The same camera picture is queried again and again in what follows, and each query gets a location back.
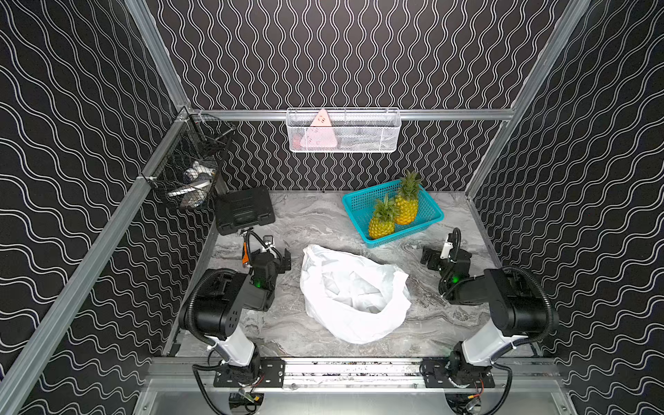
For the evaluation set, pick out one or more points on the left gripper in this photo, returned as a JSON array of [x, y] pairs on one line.
[[280, 262]]

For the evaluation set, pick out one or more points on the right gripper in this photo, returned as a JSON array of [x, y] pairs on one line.
[[433, 258]]

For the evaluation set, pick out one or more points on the pineapple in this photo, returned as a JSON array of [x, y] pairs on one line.
[[407, 199], [382, 222]]

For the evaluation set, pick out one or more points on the white plastic bag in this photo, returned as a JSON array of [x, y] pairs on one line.
[[356, 299]]

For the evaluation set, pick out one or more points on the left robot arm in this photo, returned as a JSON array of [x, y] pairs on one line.
[[212, 311]]

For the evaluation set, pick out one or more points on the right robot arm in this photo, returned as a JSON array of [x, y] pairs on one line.
[[520, 313]]

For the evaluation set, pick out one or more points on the black tool case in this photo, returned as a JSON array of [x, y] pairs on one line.
[[243, 209]]

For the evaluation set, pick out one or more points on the teal plastic basket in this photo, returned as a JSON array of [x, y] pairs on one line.
[[359, 206]]

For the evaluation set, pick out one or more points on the pink triangle card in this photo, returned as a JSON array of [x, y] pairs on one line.
[[320, 135]]

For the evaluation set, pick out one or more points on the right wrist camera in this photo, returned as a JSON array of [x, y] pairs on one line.
[[446, 250]]

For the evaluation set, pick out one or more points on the orange handled tool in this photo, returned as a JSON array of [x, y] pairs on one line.
[[246, 249]]

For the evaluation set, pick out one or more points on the items in wire basket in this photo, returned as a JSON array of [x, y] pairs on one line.
[[197, 182]]

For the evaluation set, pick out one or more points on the black wire basket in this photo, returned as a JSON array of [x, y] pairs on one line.
[[202, 138]]

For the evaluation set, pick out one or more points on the clear wall basket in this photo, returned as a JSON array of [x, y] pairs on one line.
[[358, 130]]

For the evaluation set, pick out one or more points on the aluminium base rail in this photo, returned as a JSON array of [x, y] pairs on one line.
[[365, 374]]

